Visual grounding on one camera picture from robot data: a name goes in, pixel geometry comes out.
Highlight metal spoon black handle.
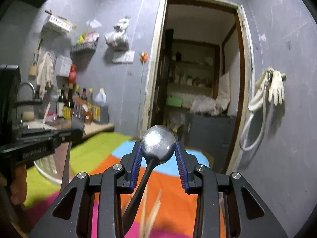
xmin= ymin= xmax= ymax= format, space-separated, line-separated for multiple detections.
xmin=122 ymin=125 xmax=177 ymax=233

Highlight metal fork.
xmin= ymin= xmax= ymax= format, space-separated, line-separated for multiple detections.
xmin=60 ymin=98 xmax=84 ymax=192

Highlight white perforated utensil holder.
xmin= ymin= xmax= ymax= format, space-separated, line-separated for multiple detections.
xmin=33 ymin=154 xmax=66 ymax=185

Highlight person's left hand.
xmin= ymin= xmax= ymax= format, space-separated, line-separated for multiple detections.
xmin=10 ymin=165 xmax=27 ymax=205

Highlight colourful patchwork table cloth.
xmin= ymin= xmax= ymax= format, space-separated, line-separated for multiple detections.
xmin=25 ymin=133 xmax=197 ymax=237

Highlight grey cabinet in doorway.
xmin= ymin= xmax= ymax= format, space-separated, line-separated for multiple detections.
xmin=182 ymin=113 xmax=236 ymax=173

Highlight chrome faucet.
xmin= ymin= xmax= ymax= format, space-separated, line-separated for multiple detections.
xmin=14 ymin=82 xmax=43 ymax=108

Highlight black wine bottle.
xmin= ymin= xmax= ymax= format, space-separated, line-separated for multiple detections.
xmin=56 ymin=89 xmax=65 ymax=118

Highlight dark soy sauce bottle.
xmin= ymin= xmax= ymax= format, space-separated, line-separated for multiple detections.
xmin=63 ymin=83 xmax=74 ymax=119

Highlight white hanging towel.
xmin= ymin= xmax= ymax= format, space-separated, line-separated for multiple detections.
xmin=36 ymin=51 xmax=54 ymax=99

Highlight wooden knife holder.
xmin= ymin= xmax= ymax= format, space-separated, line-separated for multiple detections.
xmin=29 ymin=38 xmax=43 ymax=76

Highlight red plastic bag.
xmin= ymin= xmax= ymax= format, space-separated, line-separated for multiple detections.
xmin=68 ymin=64 xmax=77 ymax=84

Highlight white rubber gloves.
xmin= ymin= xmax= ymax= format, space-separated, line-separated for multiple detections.
xmin=248 ymin=67 xmax=286 ymax=112

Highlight white wall box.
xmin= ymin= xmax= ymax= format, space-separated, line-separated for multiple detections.
xmin=54 ymin=55 xmax=72 ymax=77

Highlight white hose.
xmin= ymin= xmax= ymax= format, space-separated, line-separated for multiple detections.
xmin=239 ymin=89 xmax=269 ymax=152

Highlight grey wall shelf basket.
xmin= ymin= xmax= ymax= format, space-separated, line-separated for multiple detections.
xmin=70 ymin=40 xmax=98 ymax=53

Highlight white wall socket panel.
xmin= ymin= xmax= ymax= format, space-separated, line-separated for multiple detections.
xmin=112 ymin=51 xmax=135 ymax=64

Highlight white wall basket rack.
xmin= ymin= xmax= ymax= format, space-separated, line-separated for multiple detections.
xmin=44 ymin=10 xmax=77 ymax=34

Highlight white plastic bag on wall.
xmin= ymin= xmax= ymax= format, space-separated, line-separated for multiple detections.
xmin=104 ymin=18 xmax=130 ymax=51

